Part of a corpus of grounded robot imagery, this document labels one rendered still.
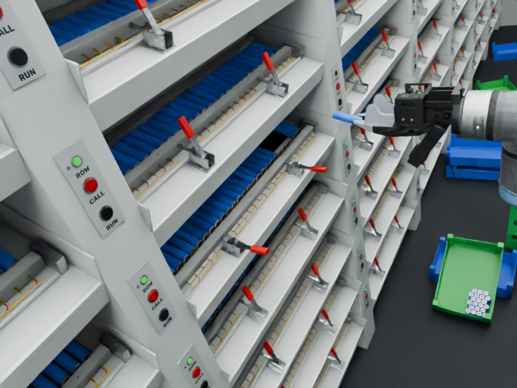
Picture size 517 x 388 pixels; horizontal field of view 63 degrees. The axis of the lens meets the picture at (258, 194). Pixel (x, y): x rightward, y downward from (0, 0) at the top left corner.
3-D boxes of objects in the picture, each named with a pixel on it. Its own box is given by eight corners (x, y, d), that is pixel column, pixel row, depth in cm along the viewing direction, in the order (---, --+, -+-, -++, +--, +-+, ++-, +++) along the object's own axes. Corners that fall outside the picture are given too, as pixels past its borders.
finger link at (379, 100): (360, 90, 92) (402, 91, 86) (363, 115, 95) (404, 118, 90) (354, 97, 90) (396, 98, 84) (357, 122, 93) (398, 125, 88)
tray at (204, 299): (332, 150, 112) (339, 121, 106) (198, 333, 74) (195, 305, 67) (266, 125, 119) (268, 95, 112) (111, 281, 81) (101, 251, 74)
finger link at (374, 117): (351, 101, 89) (396, 99, 84) (355, 125, 92) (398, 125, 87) (346, 107, 87) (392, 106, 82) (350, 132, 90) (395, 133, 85)
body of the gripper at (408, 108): (401, 82, 86) (467, 81, 79) (404, 120, 90) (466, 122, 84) (390, 99, 81) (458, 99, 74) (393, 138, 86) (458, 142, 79)
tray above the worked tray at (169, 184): (321, 79, 101) (331, 22, 91) (155, 252, 63) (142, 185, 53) (248, 55, 108) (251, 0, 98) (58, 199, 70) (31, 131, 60)
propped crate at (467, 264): (491, 324, 158) (491, 319, 152) (434, 309, 169) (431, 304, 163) (504, 250, 168) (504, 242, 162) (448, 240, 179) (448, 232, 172)
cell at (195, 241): (176, 230, 84) (203, 243, 82) (170, 235, 83) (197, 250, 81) (175, 224, 83) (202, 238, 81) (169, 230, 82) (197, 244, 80)
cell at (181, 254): (163, 243, 82) (190, 258, 80) (157, 250, 81) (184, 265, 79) (161, 238, 80) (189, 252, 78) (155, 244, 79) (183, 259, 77)
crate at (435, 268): (516, 263, 177) (518, 249, 173) (510, 299, 164) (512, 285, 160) (440, 249, 193) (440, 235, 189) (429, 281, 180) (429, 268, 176)
